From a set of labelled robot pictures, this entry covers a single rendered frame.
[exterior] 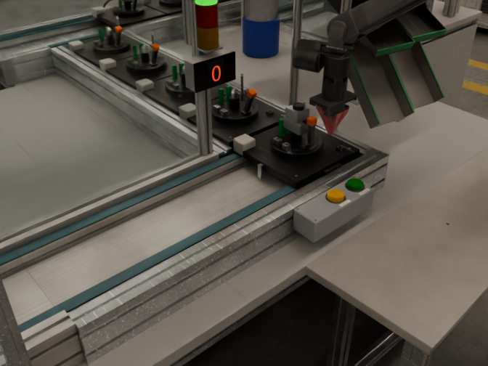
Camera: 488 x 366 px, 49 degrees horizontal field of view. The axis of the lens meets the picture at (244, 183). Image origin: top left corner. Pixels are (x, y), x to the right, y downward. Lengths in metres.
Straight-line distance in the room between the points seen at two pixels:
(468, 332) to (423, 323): 1.23
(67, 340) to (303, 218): 0.55
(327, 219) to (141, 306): 0.45
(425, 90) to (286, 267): 0.76
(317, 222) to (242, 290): 0.22
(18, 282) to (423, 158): 1.14
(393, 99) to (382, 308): 0.67
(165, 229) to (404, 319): 0.55
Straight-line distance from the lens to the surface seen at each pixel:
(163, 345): 1.09
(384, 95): 1.59
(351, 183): 1.31
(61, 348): 1.05
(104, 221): 1.27
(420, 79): 1.72
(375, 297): 1.19
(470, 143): 1.81
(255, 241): 1.19
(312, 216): 1.21
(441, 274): 1.28
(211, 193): 1.35
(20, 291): 1.18
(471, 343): 2.36
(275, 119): 1.58
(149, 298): 1.08
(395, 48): 1.48
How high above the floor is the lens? 1.70
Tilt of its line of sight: 34 degrees down
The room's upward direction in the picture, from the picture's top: straight up
